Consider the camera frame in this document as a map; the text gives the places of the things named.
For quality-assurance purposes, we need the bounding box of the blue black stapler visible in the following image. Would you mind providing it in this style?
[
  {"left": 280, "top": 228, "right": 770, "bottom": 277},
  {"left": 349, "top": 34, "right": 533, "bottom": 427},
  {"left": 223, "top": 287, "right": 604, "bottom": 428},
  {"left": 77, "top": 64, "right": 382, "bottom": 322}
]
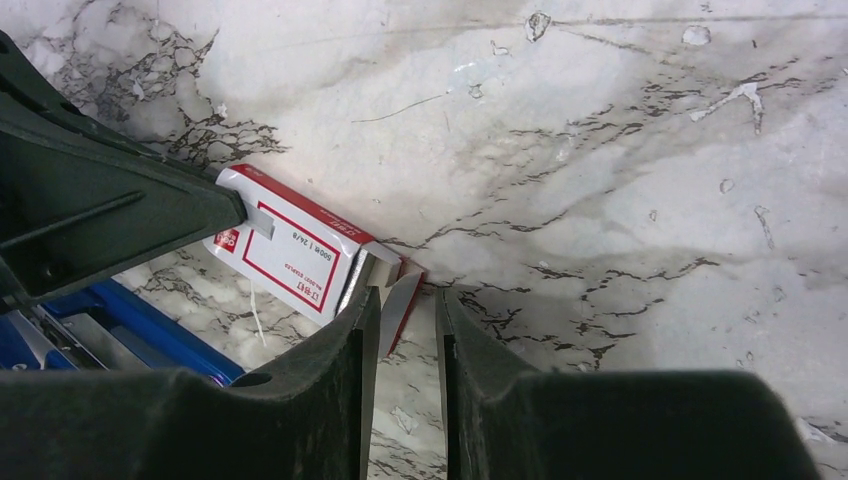
[{"left": 1, "top": 280, "right": 245, "bottom": 386}]

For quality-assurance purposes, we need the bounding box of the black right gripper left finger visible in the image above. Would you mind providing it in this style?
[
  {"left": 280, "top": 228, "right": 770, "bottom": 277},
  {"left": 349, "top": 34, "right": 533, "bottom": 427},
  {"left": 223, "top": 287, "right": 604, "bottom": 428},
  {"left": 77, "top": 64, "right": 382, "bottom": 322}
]
[{"left": 1, "top": 288, "right": 380, "bottom": 479}]

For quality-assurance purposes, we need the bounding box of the red white staple box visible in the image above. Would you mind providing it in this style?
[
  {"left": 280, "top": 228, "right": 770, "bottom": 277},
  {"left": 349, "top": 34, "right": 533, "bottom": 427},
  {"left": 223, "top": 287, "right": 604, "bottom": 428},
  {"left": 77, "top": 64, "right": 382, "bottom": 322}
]
[{"left": 203, "top": 164, "right": 375, "bottom": 327}]

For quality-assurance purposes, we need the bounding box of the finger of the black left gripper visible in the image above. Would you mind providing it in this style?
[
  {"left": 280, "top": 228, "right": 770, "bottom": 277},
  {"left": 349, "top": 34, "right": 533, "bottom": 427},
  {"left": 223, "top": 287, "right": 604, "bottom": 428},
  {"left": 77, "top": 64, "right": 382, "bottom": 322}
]
[{"left": 1, "top": 36, "right": 247, "bottom": 312}]

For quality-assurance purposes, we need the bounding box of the staple box tray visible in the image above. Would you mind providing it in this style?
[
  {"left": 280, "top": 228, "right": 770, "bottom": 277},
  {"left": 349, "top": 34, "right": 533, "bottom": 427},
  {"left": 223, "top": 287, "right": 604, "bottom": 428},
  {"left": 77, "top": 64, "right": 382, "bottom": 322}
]
[{"left": 336, "top": 241, "right": 425, "bottom": 359}]

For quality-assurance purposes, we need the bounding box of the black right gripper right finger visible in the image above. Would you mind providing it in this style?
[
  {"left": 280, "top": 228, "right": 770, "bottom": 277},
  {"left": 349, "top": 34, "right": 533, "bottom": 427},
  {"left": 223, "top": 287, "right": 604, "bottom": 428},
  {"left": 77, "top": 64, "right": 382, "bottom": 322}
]
[{"left": 435, "top": 289, "right": 819, "bottom": 479}]

